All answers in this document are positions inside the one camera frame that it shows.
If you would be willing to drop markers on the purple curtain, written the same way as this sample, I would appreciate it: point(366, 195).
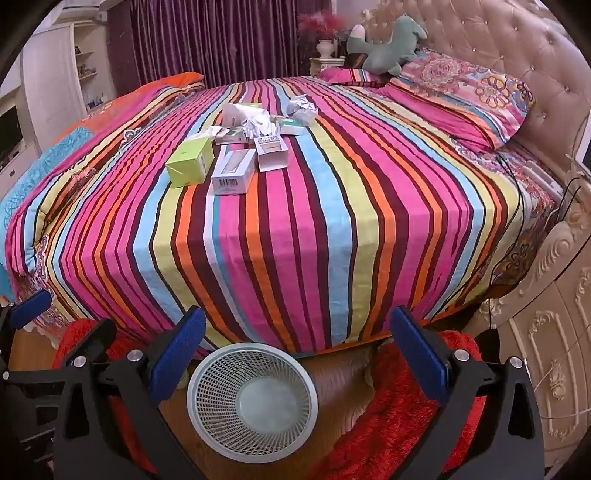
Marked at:
point(207, 41)

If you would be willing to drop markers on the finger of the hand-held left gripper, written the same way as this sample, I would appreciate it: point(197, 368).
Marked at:
point(32, 307)

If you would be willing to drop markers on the white cardboard box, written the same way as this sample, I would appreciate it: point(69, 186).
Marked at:
point(272, 159)

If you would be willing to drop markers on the white device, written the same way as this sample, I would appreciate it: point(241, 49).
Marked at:
point(585, 154)

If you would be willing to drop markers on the white tissue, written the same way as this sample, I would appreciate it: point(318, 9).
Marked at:
point(205, 134)

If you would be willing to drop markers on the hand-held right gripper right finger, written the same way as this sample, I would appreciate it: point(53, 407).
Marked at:
point(420, 355)

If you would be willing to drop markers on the white air conditioner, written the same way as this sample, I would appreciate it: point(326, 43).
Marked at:
point(85, 4)

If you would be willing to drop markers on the green plush toy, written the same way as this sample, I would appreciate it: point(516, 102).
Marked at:
point(388, 50)

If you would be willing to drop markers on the cream nightstand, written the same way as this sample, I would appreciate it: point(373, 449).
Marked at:
point(325, 64)

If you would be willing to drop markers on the white window box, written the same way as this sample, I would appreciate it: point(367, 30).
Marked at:
point(231, 175)

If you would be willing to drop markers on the cream ornate bed frame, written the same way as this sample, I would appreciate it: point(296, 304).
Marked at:
point(554, 323)

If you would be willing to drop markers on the floral bed sheet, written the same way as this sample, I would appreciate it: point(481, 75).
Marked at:
point(531, 184)

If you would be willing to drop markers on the small green and white box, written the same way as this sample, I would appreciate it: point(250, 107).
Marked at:
point(231, 136)

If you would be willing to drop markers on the striped multicolour bedspread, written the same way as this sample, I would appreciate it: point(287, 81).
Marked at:
point(323, 230)

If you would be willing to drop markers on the floral pillow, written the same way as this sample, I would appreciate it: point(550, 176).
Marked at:
point(461, 87)

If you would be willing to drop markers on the black television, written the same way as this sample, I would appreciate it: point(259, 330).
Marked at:
point(9, 131)

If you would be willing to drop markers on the beige tufted headboard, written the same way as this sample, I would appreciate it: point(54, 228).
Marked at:
point(531, 46)

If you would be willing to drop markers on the green cardboard box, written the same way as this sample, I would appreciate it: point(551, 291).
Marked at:
point(189, 161)

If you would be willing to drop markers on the white paper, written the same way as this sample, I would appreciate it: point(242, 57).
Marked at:
point(258, 125)
point(302, 110)

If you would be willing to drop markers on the red flower bouquet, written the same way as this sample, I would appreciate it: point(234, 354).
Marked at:
point(321, 25)

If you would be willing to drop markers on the white carton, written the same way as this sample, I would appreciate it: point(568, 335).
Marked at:
point(235, 113)

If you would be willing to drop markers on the white mesh wastebasket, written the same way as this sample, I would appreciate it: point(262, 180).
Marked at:
point(254, 401)

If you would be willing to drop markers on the white wall cabinet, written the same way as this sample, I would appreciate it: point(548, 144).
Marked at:
point(51, 78)

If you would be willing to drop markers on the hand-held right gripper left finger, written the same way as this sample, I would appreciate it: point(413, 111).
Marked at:
point(180, 355)

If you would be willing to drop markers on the red shaggy rug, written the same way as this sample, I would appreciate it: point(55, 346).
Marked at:
point(401, 406)
point(78, 337)

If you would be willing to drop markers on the white vase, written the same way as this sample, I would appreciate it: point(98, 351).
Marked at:
point(325, 48)

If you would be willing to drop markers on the pink striped pillow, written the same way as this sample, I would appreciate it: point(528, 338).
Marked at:
point(351, 75)

